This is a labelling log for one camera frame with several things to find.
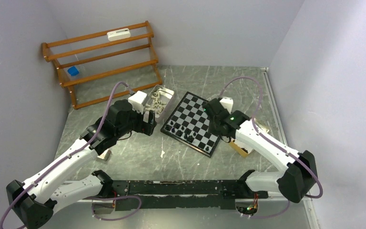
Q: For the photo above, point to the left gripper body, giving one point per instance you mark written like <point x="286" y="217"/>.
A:
<point x="146" y="127"/>

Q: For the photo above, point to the black bishop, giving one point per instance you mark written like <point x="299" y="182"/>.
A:
<point x="179" y="133"/>

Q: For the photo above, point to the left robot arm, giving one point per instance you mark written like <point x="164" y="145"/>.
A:
<point x="38" y="198"/>

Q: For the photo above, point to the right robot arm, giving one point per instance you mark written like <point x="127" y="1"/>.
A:
<point x="296" y="172"/>

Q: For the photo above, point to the pink tin of white pieces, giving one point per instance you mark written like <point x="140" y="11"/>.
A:
<point x="159" y="101"/>

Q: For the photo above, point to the black chess king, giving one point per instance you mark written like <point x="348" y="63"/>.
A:
<point x="190" y="139"/>

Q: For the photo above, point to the gold tin of black pieces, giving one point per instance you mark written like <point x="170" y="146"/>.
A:
<point x="245" y="152"/>

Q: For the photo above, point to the chessboard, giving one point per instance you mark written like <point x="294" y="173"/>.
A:
<point x="190" y="113"/>

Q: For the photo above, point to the small card box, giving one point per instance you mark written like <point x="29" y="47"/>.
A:
<point x="105" y="155"/>

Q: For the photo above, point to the wooden shelf rack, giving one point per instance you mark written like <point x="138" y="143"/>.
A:
<point x="134" y="59"/>

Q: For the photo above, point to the blue cap container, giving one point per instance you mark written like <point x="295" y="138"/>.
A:
<point x="73" y="71"/>

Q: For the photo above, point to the white box on rack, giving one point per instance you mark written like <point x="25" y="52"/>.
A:
<point x="118" y="34"/>

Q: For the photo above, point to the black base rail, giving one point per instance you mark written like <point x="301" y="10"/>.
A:
<point x="150" y="194"/>

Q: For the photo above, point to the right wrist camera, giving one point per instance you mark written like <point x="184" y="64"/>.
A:
<point x="227" y="103"/>

